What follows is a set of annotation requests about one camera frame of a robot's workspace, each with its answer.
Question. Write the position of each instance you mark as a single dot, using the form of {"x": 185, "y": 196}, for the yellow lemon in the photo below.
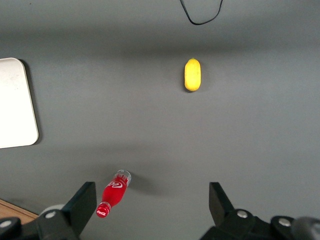
{"x": 192, "y": 75}

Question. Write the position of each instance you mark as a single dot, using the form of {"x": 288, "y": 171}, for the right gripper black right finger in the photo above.
{"x": 230, "y": 222}

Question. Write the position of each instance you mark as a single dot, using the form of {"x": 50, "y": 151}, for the cream plastic tray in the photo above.
{"x": 15, "y": 105}

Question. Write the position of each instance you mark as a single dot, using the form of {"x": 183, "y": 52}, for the wooden drawer cabinet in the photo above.
{"x": 12, "y": 211}

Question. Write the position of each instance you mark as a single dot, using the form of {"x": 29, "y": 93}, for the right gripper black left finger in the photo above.
{"x": 75, "y": 215}

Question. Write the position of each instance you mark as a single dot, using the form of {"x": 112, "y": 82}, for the red cola bottle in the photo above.
{"x": 115, "y": 192}

